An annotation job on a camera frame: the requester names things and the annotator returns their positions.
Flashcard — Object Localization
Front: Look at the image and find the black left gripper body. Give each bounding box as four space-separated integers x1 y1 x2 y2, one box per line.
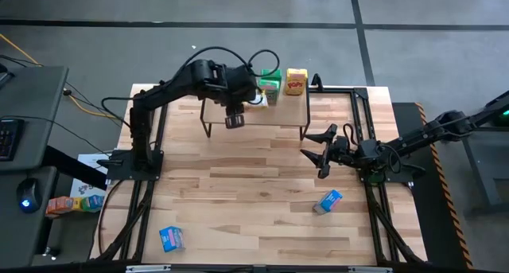
223 88 259 131

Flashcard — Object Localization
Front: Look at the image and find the wooden shelf riser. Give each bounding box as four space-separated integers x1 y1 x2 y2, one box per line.
199 74 312 142

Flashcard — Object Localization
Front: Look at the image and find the grey desk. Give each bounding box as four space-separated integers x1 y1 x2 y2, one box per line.
0 64 69 268

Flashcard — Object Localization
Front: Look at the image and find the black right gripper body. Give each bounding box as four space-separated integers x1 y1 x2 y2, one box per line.
317 123 359 180

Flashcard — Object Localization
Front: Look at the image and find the black desk bar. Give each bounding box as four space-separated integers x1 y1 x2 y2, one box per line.
41 145 109 190

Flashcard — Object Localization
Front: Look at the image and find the black mat hazard stripe edge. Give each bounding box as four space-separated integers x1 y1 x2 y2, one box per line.
391 101 475 271

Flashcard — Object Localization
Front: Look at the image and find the white paper sheet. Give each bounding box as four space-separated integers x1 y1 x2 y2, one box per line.
69 153 111 198

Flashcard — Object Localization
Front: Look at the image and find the blue cereal box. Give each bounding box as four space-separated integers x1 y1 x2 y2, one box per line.
312 189 344 216
158 225 186 253

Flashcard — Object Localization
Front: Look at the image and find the black metal table frame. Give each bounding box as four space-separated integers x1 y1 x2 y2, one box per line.
94 72 429 267

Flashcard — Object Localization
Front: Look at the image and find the thin black cable with plug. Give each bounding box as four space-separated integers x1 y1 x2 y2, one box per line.
62 80 126 141

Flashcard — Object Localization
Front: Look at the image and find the yellow cable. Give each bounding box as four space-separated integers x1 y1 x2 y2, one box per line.
0 33 121 121

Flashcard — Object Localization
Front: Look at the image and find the black keyboard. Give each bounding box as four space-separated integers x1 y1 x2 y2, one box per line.
0 119 21 162

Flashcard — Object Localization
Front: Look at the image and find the dark flat device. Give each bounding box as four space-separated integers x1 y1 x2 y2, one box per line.
0 62 14 89

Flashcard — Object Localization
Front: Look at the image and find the black computer mouse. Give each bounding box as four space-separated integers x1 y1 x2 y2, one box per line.
16 177 43 214

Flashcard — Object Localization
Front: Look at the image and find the green and blue box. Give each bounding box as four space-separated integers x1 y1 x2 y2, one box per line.
81 194 106 213

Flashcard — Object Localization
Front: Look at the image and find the orange box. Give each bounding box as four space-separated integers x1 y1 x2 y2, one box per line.
45 196 84 216

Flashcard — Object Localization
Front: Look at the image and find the grey metal stand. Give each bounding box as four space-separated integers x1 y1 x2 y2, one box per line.
437 88 509 220

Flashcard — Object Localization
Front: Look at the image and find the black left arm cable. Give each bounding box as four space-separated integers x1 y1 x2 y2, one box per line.
169 45 282 87

